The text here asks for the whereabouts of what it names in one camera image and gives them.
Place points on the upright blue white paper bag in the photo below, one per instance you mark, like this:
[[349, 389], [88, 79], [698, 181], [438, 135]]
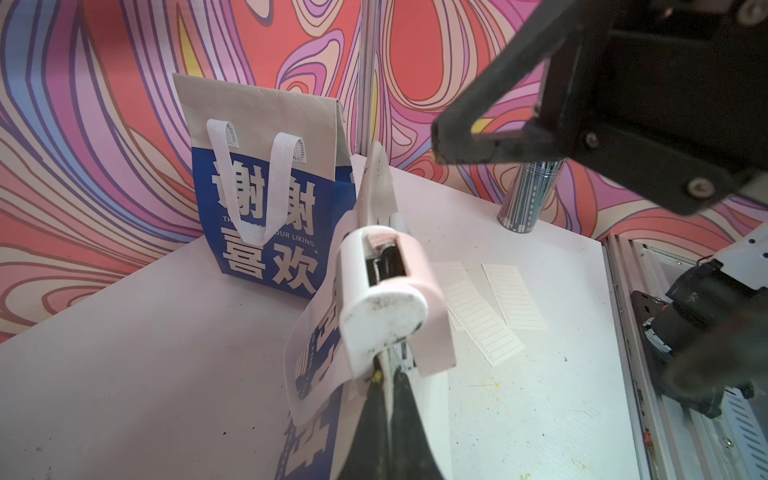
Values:
[[272, 178]]

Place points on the metallic cup of pencils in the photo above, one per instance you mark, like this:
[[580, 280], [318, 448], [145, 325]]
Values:
[[527, 195]]

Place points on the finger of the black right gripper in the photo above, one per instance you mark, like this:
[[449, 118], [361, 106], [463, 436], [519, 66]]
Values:
[[456, 140]]

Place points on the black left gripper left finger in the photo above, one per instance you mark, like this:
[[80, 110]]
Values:
[[368, 457]]

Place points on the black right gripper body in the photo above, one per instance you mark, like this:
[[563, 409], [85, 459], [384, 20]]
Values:
[[671, 104]]

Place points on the blue white bag with handles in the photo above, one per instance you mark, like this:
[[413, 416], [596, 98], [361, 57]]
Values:
[[325, 402]]

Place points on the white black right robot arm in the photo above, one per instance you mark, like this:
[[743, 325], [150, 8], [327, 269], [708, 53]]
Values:
[[711, 331]]

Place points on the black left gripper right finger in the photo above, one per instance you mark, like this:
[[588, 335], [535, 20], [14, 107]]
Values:
[[410, 454]]

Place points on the pink white mini stapler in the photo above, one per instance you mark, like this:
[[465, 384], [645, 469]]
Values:
[[390, 295]]

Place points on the white receipt on table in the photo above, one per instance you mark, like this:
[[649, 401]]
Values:
[[513, 298], [474, 314]]

